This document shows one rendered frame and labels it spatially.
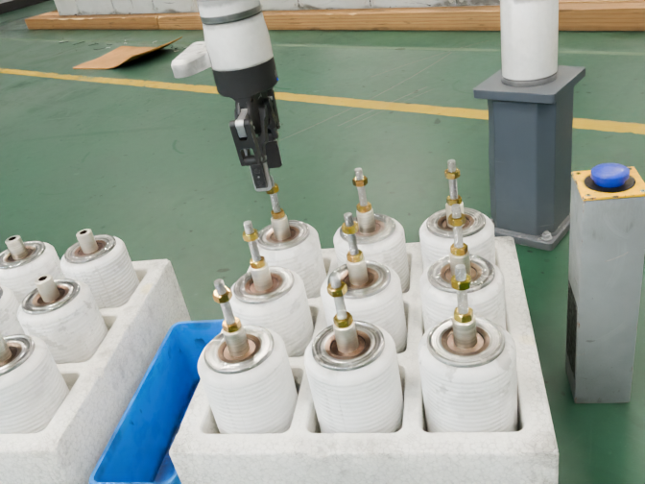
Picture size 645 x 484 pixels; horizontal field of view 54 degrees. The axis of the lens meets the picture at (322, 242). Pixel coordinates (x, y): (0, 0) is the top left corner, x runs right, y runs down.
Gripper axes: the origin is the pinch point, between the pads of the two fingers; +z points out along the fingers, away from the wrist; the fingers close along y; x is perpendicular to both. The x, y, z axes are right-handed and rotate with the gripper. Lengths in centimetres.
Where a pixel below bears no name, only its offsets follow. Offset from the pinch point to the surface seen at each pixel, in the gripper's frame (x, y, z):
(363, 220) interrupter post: -11.5, -1.2, 8.1
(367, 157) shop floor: -2, 82, 35
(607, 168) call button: -40.4, -4.6, 2.3
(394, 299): -15.6, -14.3, 11.5
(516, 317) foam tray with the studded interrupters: -29.5, -11.6, 17.3
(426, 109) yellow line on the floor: -18, 113, 35
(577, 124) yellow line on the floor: -57, 89, 35
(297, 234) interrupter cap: -2.0, -0.3, 10.0
